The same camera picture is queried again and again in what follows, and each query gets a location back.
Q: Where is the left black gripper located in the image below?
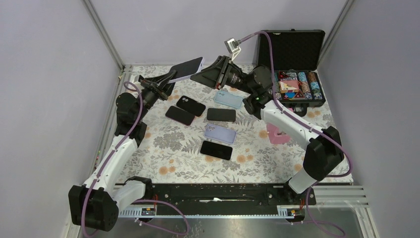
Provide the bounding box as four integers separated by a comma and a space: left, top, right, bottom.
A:
137, 72, 182, 121

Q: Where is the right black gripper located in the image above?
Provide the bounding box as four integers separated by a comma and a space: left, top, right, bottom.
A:
189, 56, 254, 95

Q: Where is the light blue phone case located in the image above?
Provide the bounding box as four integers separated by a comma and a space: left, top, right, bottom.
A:
213, 91, 243, 109

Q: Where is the black phone case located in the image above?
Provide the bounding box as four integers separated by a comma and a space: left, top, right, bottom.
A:
176, 96, 206, 117

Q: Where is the lilac phone case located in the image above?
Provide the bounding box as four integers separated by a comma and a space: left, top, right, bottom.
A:
204, 124, 237, 144

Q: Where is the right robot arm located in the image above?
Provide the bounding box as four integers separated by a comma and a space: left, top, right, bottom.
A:
191, 56, 344, 204

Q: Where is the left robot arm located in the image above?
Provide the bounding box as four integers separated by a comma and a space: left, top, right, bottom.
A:
68, 69, 177, 238

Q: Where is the black poker chip case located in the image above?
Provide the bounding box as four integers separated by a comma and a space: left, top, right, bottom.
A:
255, 29, 326, 117

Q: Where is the floral tablecloth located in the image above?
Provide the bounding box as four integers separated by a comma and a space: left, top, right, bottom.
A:
104, 64, 353, 184

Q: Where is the playing cards deck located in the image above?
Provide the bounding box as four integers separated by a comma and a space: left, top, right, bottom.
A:
279, 78, 300, 93

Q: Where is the pink box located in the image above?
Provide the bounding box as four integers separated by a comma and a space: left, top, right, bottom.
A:
266, 123, 291, 145

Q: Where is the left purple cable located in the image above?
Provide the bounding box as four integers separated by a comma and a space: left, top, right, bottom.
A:
80, 81, 191, 238

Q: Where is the purple cable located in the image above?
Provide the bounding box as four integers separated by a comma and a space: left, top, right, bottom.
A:
80, 81, 191, 238
239, 31, 352, 237

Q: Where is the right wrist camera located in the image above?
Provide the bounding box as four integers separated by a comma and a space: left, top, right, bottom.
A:
224, 38, 241, 61

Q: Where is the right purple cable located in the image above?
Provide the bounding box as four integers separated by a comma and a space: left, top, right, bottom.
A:
239, 31, 352, 237

